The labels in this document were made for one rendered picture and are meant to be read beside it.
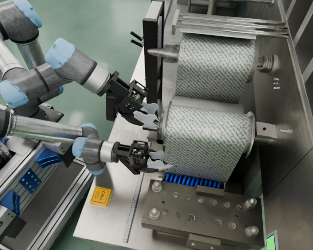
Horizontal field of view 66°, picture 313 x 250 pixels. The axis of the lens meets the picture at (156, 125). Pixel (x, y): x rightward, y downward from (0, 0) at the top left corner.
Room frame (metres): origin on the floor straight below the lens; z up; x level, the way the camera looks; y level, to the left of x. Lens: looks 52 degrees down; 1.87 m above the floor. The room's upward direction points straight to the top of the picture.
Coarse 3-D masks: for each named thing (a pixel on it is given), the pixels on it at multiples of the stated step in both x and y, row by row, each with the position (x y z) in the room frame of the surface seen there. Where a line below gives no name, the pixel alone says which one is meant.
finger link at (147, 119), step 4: (136, 112) 0.46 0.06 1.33; (140, 112) 0.46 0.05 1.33; (136, 116) 0.46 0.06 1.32; (140, 116) 0.46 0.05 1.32; (144, 116) 0.45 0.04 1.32; (148, 116) 0.45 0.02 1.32; (152, 116) 0.45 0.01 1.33; (140, 120) 0.45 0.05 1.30; (144, 120) 0.45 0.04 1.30; (148, 120) 0.45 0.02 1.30; (152, 120) 0.45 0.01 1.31; (144, 124) 0.45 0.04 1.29; (148, 124) 0.45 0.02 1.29; (152, 124) 0.46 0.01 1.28
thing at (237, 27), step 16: (176, 16) 0.76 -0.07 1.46; (192, 16) 0.78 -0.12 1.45; (208, 16) 0.77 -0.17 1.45; (224, 16) 0.77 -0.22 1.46; (192, 32) 0.70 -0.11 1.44; (208, 32) 0.70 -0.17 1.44; (224, 32) 0.69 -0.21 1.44; (240, 32) 0.68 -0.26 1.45; (256, 32) 0.68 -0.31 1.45; (272, 32) 0.67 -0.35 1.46
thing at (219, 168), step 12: (168, 156) 0.42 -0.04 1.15; (180, 156) 0.41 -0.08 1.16; (192, 156) 0.40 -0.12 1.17; (204, 156) 0.40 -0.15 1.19; (216, 156) 0.39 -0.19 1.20; (180, 168) 0.41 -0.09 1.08; (192, 168) 0.40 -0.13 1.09; (204, 168) 0.39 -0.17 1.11; (216, 168) 0.39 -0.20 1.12; (228, 168) 0.38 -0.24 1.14; (216, 180) 0.38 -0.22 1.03
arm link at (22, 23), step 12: (12, 0) 0.87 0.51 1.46; (24, 0) 0.89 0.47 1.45; (0, 12) 0.81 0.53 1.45; (12, 12) 0.83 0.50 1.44; (24, 12) 0.84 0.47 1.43; (0, 24) 0.78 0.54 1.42; (12, 24) 0.80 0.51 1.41; (24, 24) 0.83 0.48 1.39; (36, 24) 0.86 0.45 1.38; (12, 36) 0.80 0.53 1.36; (24, 36) 0.82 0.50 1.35; (36, 36) 0.86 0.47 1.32; (24, 48) 0.84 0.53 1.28; (36, 48) 0.87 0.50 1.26; (24, 60) 0.86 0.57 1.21; (36, 60) 0.86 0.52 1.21; (48, 96) 0.87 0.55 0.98
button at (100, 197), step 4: (96, 188) 0.40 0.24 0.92; (100, 188) 0.40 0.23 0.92; (104, 188) 0.40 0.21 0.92; (108, 188) 0.40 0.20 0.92; (96, 192) 0.38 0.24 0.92; (100, 192) 0.38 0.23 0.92; (104, 192) 0.38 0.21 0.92; (108, 192) 0.38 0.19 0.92; (92, 196) 0.36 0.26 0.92; (96, 196) 0.36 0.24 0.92; (100, 196) 0.36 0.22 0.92; (104, 196) 0.36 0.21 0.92; (108, 196) 0.36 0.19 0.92; (92, 200) 0.35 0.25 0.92; (96, 200) 0.35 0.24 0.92; (100, 200) 0.35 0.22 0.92; (104, 200) 0.35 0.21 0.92; (108, 200) 0.35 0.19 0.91; (92, 204) 0.34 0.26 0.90; (96, 204) 0.34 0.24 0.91; (100, 204) 0.33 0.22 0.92; (104, 204) 0.33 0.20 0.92
